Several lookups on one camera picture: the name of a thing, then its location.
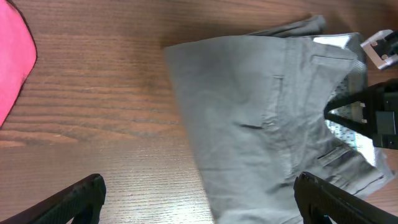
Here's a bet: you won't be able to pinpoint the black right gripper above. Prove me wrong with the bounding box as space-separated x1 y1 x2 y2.
324 78 397 150

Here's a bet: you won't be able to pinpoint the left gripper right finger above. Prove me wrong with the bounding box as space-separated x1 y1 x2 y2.
294 172 397 224

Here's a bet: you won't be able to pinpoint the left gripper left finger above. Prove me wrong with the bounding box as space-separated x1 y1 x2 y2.
1 174 106 224

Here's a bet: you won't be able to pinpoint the grey shorts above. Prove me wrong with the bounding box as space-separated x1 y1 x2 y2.
165 16 394 223

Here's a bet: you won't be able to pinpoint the red printed t-shirt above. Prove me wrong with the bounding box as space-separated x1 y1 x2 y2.
1 0 37 123

